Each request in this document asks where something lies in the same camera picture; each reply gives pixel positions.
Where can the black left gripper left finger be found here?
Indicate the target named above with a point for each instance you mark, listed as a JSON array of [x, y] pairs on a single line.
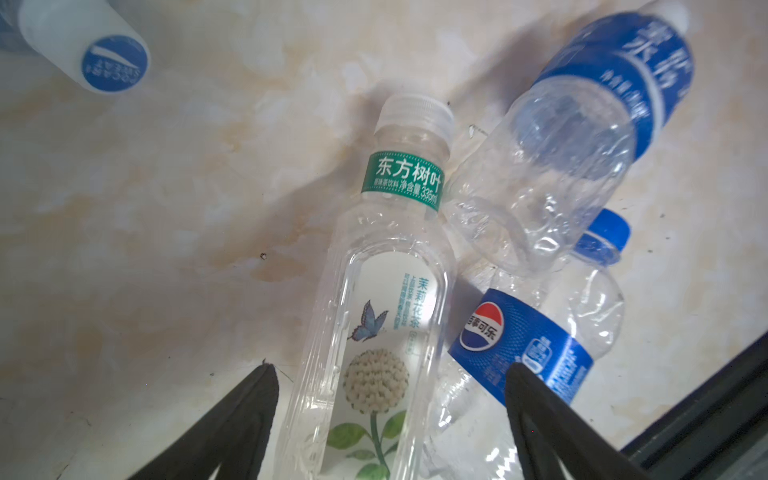
[[230, 440]]

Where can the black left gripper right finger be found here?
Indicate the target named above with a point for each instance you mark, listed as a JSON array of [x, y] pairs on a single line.
[[552, 441]]

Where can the clear bottle blue label front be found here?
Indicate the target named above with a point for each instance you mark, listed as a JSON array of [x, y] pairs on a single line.
[[557, 325]]

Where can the clear bottle flower label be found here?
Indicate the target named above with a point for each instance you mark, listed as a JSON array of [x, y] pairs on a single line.
[[359, 406]]

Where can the clear bottle blue label white cap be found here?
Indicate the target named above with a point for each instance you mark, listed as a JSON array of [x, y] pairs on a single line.
[[525, 196]]

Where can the clear bottle blue label back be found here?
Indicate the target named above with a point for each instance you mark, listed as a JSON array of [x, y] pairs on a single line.
[[89, 41]]

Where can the black base frame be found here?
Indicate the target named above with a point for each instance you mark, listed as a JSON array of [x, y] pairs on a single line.
[[719, 431]]

